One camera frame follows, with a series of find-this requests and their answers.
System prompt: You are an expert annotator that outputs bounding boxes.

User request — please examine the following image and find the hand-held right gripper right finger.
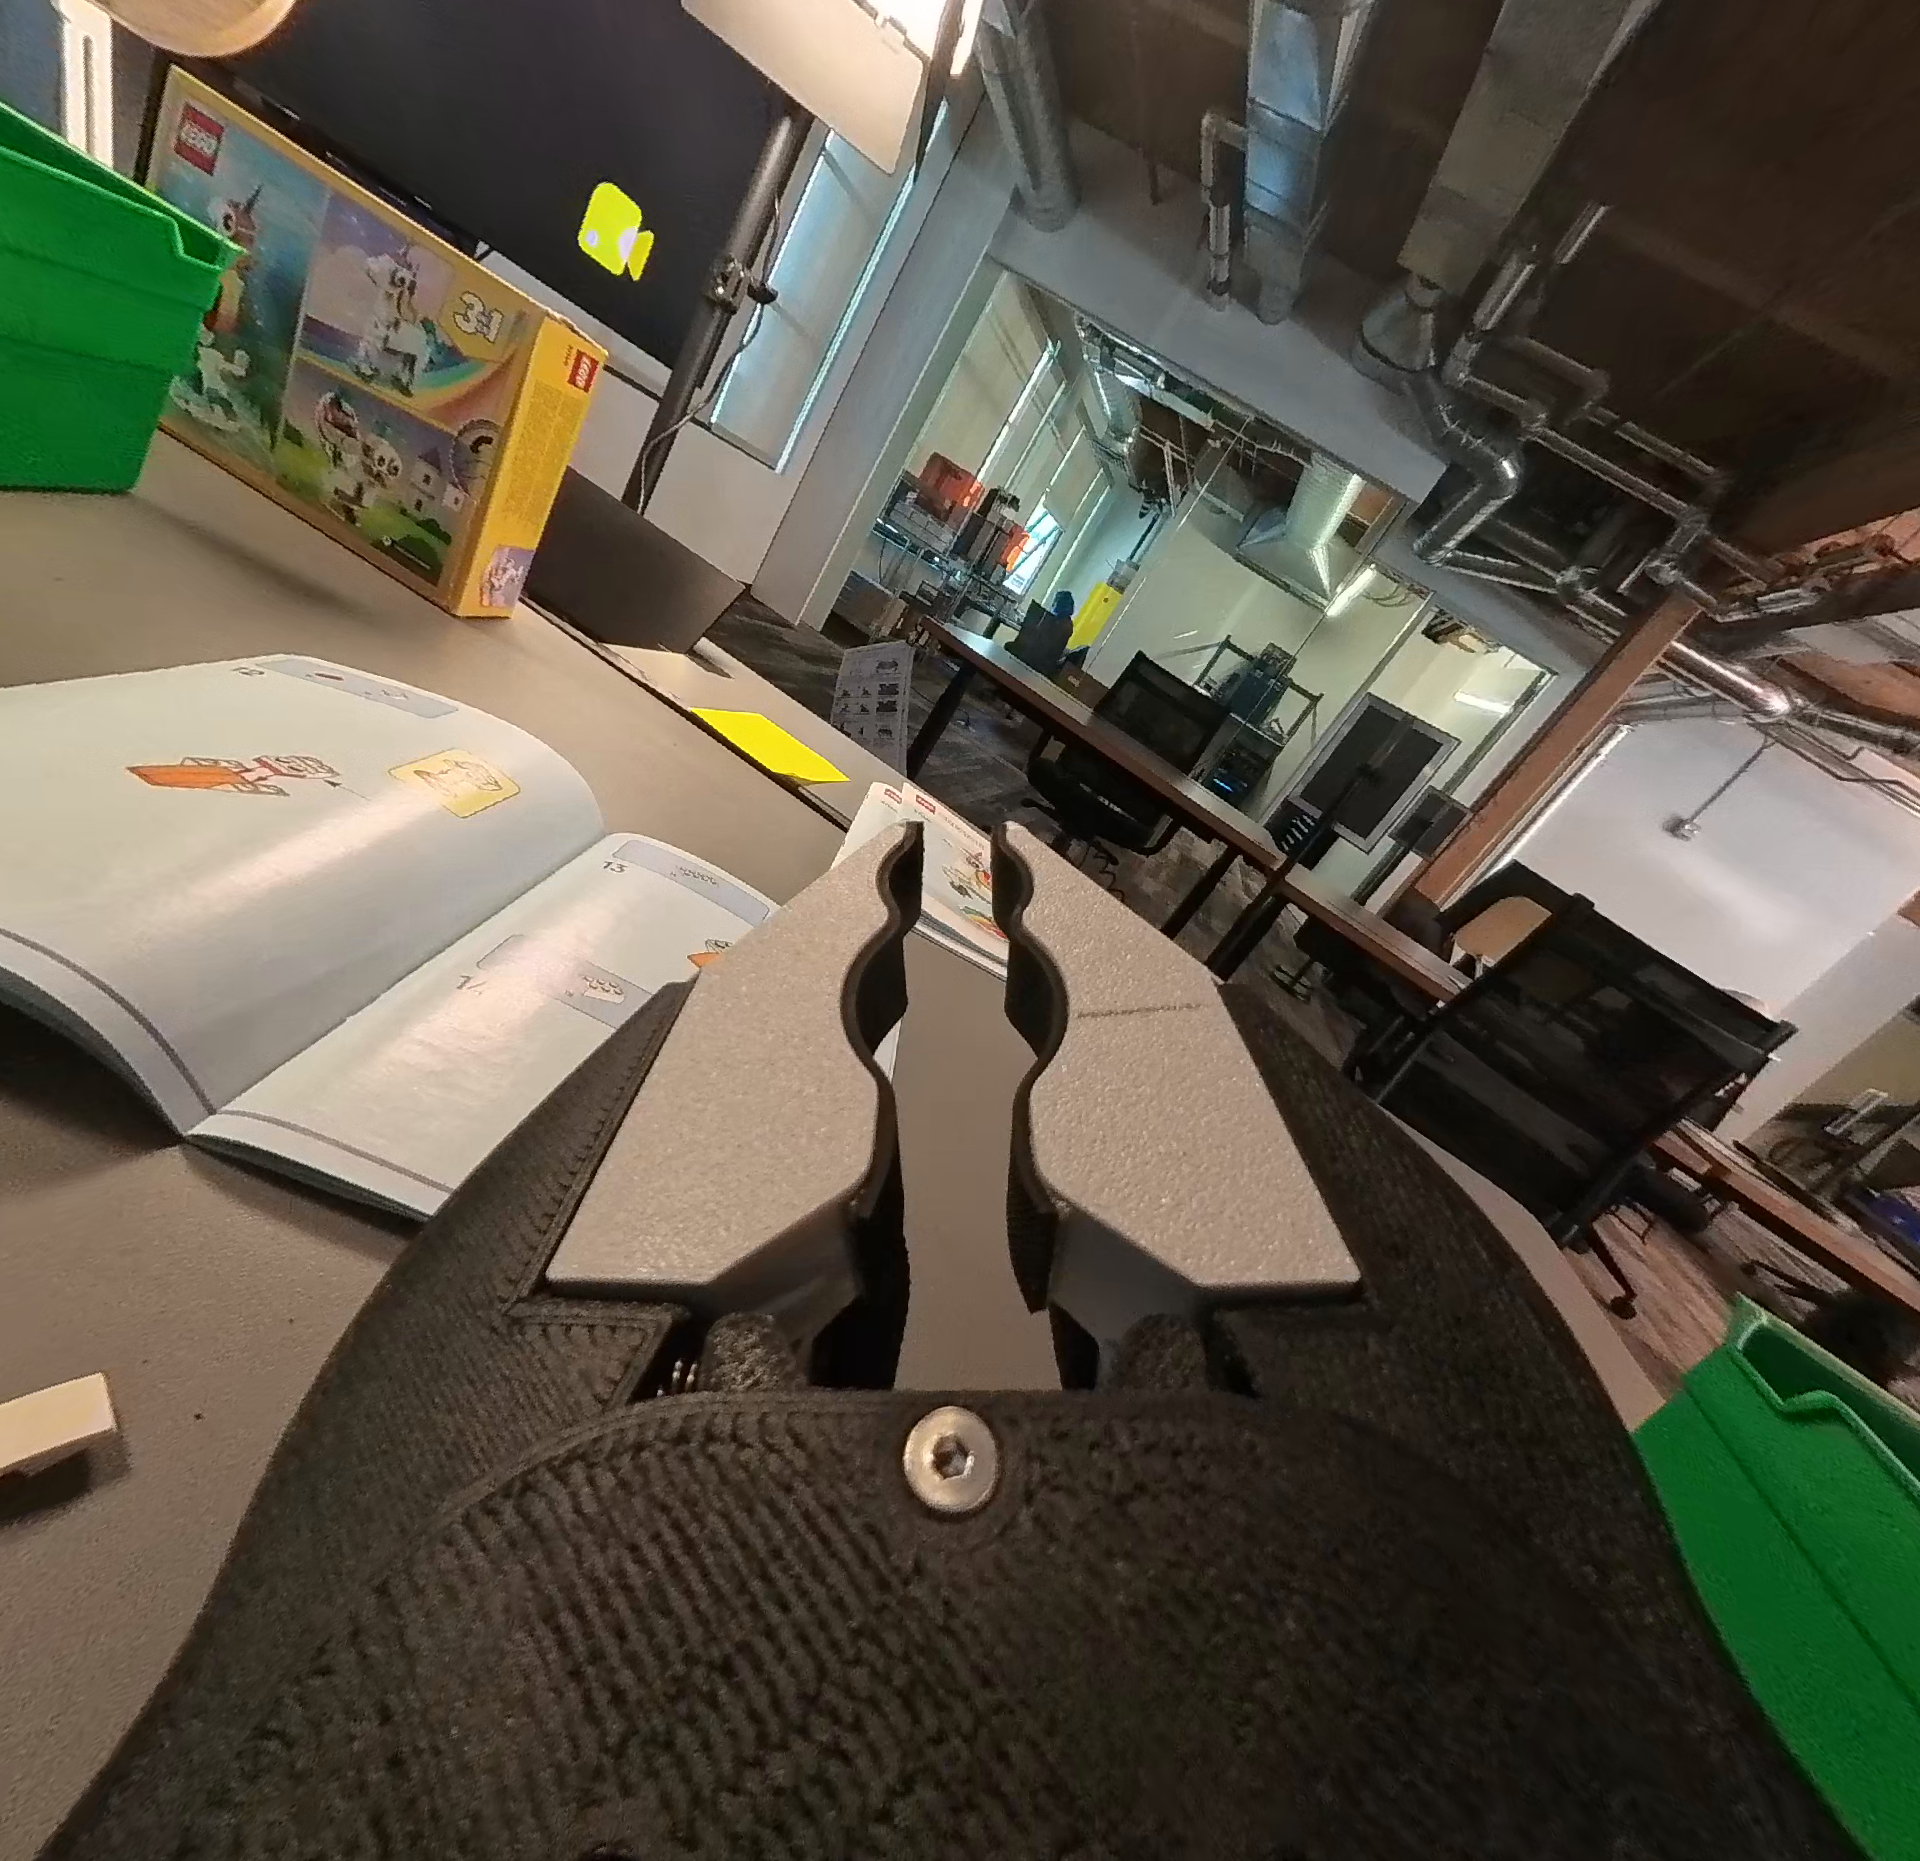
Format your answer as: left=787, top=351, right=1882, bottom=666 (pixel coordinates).
left=991, top=820, right=1365, bottom=1357

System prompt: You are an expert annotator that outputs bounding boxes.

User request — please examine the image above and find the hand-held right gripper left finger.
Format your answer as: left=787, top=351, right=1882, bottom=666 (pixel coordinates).
left=543, top=820, right=926, bottom=1348

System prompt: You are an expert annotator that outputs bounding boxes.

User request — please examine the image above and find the green bin holding lego bricks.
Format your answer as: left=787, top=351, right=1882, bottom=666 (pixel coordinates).
left=0, top=96, right=245, bottom=496

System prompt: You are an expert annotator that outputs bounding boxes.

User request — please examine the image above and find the curved cream lego slope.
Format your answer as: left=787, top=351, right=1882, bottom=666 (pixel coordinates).
left=0, top=1371, right=119, bottom=1479

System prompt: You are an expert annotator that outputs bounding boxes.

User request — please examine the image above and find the yellow lego set box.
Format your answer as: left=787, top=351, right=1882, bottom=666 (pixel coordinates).
left=146, top=63, right=608, bottom=618

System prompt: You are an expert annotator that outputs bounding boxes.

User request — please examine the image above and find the closed white instruction booklet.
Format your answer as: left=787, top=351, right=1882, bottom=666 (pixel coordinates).
left=834, top=779, right=1011, bottom=977

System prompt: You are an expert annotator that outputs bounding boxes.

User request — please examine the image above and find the long brown table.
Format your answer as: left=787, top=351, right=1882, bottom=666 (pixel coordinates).
left=916, top=615, right=1472, bottom=1000

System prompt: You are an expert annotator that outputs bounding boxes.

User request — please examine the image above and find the yellow paper sheet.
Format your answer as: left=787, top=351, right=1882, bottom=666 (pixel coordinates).
left=691, top=706, right=853, bottom=786

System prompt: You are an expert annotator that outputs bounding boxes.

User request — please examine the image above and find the black office chair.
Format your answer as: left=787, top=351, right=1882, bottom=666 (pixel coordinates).
left=1026, top=650, right=1221, bottom=860

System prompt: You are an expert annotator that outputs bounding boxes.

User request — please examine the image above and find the printed parts sheet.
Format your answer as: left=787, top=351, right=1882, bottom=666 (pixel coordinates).
left=829, top=637, right=918, bottom=774

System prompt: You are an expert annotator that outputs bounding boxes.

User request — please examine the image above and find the black mesh chair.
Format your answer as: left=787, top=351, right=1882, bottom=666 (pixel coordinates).
left=1344, top=890, right=1796, bottom=1247

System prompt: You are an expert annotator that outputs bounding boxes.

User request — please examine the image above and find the open instruction booklet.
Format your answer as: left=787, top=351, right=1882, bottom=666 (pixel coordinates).
left=0, top=652, right=774, bottom=1221

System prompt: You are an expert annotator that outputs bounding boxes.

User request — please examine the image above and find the dark grey case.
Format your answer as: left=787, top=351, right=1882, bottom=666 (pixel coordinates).
left=524, top=467, right=748, bottom=655

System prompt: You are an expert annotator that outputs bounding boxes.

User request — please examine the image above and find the metal shelf rack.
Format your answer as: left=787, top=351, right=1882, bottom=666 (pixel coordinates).
left=885, top=450, right=1053, bottom=633

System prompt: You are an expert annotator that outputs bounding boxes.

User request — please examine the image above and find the green plastic bin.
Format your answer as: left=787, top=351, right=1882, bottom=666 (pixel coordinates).
left=1632, top=1294, right=1920, bottom=1861

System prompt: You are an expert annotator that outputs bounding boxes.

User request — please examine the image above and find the cluster of metal ceiling pipes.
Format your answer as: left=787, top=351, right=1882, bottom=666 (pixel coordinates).
left=1500, top=285, right=1804, bottom=723

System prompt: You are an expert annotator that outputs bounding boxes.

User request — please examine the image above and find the black light stand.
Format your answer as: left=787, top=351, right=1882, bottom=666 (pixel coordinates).
left=621, top=112, right=819, bottom=512

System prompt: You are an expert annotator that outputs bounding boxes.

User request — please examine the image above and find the white studio light panel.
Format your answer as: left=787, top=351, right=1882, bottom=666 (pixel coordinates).
left=681, top=0, right=1000, bottom=175

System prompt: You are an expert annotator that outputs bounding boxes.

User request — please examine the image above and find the wooden book stand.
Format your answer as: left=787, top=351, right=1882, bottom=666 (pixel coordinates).
left=114, top=0, right=332, bottom=59

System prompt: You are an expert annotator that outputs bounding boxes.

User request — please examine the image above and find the silver flexible duct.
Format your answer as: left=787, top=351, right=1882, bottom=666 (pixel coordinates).
left=1410, top=366, right=1534, bottom=563

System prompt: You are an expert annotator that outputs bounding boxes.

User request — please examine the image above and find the straight silver ventilation duct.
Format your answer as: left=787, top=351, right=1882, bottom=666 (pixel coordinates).
left=1241, top=0, right=1359, bottom=324

